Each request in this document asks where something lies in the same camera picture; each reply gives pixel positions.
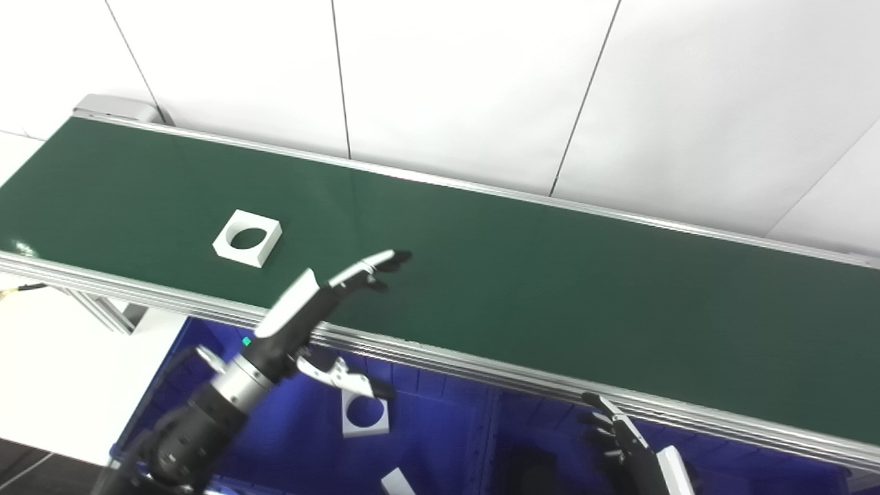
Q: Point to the black rectangular part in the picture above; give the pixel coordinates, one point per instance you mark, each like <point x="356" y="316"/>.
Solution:
<point x="529" y="474"/>

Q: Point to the green conveyor belt aluminium frame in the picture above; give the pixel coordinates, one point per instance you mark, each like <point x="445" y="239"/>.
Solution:
<point x="515" y="275"/>

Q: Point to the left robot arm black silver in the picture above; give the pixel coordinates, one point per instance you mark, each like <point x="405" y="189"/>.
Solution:
<point x="199" y="426"/>

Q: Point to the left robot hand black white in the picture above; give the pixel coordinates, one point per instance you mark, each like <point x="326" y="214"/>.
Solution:
<point x="295" y="323"/>

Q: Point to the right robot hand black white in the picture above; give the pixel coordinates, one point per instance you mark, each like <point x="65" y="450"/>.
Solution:
<point x="639" y="467"/>

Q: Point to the aluminium conveyor support leg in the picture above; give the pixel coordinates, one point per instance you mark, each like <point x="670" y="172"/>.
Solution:
<point x="103" y="313"/>

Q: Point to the white flat rectangular part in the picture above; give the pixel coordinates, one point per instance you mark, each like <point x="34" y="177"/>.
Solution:
<point x="397" y="483"/>

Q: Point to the white square part round hole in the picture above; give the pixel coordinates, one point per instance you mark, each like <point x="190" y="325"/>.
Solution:
<point x="258" y="249"/>
<point x="352" y="426"/>

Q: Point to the blue plastic bin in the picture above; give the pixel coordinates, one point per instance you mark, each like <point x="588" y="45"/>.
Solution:
<point x="756" y="474"/>
<point x="302" y="440"/>

